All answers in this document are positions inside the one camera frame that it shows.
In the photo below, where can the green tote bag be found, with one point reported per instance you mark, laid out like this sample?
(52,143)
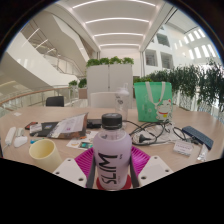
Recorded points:
(153,101)

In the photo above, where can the potted green plants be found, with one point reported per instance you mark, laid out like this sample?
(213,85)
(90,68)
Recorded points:
(77,83)

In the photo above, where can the clear plastic shaker bottle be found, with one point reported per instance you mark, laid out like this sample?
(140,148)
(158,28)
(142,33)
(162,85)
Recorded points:
(122,103)

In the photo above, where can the small white card box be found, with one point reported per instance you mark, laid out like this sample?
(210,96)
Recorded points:
(182,146)

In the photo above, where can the row of green plants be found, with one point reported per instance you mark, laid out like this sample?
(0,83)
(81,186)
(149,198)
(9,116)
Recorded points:
(186,81)

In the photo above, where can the white power strip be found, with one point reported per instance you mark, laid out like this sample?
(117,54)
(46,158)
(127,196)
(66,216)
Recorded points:
(10,135)

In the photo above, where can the black office chair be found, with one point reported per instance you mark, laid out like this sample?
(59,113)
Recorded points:
(55,101)

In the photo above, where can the white computer mouse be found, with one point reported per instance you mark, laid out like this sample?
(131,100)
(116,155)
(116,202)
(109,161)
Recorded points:
(20,141)

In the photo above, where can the black notebook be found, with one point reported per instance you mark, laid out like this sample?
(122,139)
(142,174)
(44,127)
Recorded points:
(46,129)

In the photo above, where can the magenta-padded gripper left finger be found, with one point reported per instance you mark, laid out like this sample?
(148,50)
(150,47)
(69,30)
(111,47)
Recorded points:
(68,170)

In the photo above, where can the black charger block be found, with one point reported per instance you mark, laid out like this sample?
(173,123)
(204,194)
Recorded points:
(94,123)

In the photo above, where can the colourful sticker sheet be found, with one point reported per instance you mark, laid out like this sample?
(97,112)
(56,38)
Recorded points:
(81,142)

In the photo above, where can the clear plastic packet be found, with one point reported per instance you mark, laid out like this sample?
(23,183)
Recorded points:
(202,153)

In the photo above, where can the blue marker pen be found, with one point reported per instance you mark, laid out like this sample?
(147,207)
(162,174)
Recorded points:
(35,141)

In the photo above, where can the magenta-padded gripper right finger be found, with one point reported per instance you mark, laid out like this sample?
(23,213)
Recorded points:
(155,170)

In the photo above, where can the pale purple drink bottle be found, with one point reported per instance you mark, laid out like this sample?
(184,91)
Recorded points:
(112,156)

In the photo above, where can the dark blue flat keyboard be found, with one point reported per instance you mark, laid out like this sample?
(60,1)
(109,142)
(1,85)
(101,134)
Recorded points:
(198,136)

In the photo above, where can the small white device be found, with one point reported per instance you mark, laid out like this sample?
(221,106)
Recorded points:
(20,131)

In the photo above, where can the pale yellow mug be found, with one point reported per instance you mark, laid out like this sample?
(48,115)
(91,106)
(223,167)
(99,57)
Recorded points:
(45,155)

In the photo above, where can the white chair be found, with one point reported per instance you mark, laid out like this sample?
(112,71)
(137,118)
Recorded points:
(102,99)

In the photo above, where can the white storage cabinet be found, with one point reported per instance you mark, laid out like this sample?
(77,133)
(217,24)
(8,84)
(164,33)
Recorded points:
(109,80)

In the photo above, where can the white paper note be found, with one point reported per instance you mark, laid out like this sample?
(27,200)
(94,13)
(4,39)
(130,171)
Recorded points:
(17,114)

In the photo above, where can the plants atop cabinet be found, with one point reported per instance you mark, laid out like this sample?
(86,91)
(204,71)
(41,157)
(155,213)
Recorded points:
(110,60)

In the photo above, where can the printed booklet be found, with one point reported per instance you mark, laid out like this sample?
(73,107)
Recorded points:
(70,126)

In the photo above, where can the red and black phone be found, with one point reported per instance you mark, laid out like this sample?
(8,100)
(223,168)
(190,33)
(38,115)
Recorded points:
(30,125)

